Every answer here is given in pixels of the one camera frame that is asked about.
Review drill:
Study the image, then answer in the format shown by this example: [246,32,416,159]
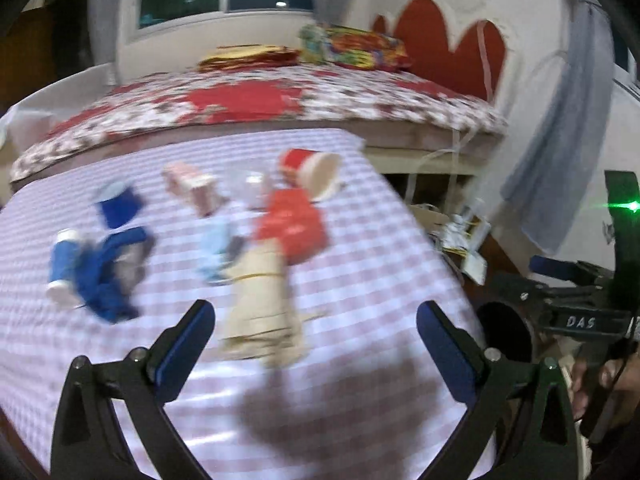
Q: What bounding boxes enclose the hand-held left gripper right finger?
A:
[416,301,581,480]

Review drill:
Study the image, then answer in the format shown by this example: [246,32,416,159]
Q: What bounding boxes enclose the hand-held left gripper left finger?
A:
[50,299,217,480]

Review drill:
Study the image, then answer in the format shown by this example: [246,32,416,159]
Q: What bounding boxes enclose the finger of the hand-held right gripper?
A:
[486,274,566,313]
[529,255,618,287]

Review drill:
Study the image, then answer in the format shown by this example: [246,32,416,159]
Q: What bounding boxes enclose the blue cloth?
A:
[74,225,157,325]

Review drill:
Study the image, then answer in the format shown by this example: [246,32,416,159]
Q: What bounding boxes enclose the blue white bottle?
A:
[46,227,83,307]

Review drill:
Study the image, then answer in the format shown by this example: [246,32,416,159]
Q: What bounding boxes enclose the small blue cup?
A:
[91,181,147,231]

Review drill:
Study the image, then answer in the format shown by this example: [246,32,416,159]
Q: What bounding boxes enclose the pink white carton box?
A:
[161,160,226,218]

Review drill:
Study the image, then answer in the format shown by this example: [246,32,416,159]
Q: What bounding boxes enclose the clear plastic wrap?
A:
[227,170,271,211]

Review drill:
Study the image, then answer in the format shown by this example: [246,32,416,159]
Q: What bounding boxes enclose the red paper cup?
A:
[277,147,345,203]

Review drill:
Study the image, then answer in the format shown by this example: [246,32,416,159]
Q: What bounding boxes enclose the person's right hand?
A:
[570,342,640,426]

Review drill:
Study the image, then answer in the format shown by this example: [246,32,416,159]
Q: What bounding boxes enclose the pink checkered tablecloth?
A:
[0,127,498,480]

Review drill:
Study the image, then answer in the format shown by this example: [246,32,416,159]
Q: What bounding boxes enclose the cardboard piece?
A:
[407,202,451,241]

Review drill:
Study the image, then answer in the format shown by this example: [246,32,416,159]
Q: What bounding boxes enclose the grey hanging cloth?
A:
[500,2,616,256]

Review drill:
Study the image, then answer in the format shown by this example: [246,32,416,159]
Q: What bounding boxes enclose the red scalloped headboard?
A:
[372,0,508,103]

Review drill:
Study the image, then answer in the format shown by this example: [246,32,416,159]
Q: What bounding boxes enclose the red floral bedspread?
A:
[10,67,510,183]

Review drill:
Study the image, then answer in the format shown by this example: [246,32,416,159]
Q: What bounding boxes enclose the colourful patterned pillow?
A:
[298,22,413,72]

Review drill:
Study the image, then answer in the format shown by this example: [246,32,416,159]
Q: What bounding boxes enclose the white bed board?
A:
[0,62,120,131]

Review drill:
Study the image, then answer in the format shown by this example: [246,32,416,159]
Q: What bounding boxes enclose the folded yellow red blanket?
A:
[197,44,301,73]

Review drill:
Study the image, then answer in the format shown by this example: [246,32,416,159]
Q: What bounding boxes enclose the wooden door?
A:
[0,2,93,116]

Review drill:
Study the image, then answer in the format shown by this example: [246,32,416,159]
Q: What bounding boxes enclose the white cable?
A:
[405,20,496,201]

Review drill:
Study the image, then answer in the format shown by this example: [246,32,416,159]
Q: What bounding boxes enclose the beige bed frame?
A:
[364,129,501,177]

